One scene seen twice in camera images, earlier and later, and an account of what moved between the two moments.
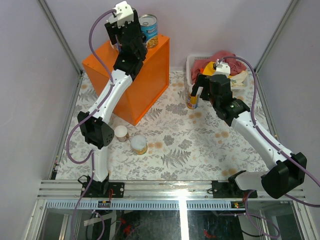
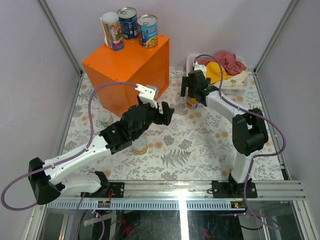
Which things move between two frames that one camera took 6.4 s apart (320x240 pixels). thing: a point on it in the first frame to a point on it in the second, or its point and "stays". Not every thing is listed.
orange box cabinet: [150, 83] stays
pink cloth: [236, 66] stays
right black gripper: [201, 80] to [186, 82]
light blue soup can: [148, 23] stays
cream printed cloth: [239, 79] stays
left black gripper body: [141, 49] to [154, 116]
